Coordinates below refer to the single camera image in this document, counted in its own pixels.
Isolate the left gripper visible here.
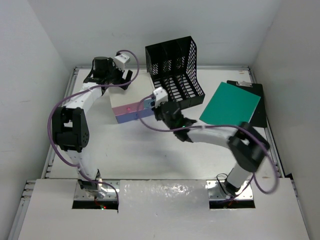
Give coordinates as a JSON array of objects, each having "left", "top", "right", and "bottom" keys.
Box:
[{"left": 105, "top": 59, "right": 132, "bottom": 91}]

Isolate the white drawer cabinet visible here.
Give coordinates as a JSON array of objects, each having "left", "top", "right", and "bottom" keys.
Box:
[{"left": 108, "top": 71, "right": 155, "bottom": 108}]

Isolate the light blue small drawer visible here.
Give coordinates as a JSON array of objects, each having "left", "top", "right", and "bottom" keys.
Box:
[{"left": 137, "top": 98, "right": 153, "bottom": 112}]

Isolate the purple wide drawer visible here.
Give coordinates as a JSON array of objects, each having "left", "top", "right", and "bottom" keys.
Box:
[{"left": 115, "top": 108, "right": 154, "bottom": 124}]

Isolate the pink drawer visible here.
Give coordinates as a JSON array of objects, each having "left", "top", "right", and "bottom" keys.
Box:
[{"left": 112, "top": 102, "right": 139, "bottom": 116}]

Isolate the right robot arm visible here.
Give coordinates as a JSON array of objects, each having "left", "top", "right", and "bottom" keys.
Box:
[{"left": 151, "top": 101, "right": 270, "bottom": 197}]

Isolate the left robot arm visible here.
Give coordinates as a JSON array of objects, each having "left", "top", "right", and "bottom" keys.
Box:
[{"left": 50, "top": 53, "right": 133, "bottom": 199}]

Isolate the black mesh file organizer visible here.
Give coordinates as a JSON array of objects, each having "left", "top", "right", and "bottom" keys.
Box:
[{"left": 145, "top": 36, "right": 205, "bottom": 110}]

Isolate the green notebook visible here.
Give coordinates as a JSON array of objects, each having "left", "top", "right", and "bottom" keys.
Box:
[{"left": 199, "top": 82, "right": 261, "bottom": 125}]

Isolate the black clipboard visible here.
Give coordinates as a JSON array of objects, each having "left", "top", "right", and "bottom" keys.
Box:
[{"left": 227, "top": 80, "right": 267, "bottom": 128}]

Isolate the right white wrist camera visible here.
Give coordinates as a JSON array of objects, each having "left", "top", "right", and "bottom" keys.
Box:
[{"left": 152, "top": 87, "right": 169, "bottom": 108}]

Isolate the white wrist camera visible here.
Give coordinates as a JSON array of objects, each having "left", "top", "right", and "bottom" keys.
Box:
[
  {"left": 152, "top": 87, "right": 169, "bottom": 108},
  {"left": 113, "top": 53, "right": 130, "bottom": 71}
]

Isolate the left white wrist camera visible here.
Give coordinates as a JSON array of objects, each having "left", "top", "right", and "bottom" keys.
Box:
[{"left": 113, "top": 53, "right": 130, "bottom": 71}]

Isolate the aluminium table frame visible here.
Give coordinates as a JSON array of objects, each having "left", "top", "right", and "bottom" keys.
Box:
[{"left": 9, "top": 70, "right": 308, "bottom": 240}]

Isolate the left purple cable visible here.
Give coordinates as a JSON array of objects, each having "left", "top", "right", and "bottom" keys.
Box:
[{"left": 46, "top": 49, "right": 140, "bottom": 201}]

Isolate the purple cable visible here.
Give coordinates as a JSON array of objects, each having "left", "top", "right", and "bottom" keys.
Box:
[
  {"left": 137, "top": 94, "right": 279, "bottom": 202},
  {"left": 46, "top": 49, "right": 140, "bottom": 201}
]

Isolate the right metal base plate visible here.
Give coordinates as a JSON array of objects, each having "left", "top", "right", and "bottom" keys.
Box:
[{"left": 206, "top": 180, "right": 254, "bottom": 202}]

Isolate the metal base plate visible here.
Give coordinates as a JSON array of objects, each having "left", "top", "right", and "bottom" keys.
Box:
[
  {"left": 73, "top": 180, "right": 120, "bottom": 201},
  {"left": 206, "top": 180, "right": 254, "bottom": 202}
]

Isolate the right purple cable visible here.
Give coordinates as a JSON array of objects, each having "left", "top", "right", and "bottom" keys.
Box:
[{"left": 137, "top": 94, "right": 279, "bottom": 202}]

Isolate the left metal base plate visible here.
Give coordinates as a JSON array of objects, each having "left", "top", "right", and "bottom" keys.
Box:
[{"left": 73, "top": 180, "right": 120, "bottom": 201}]

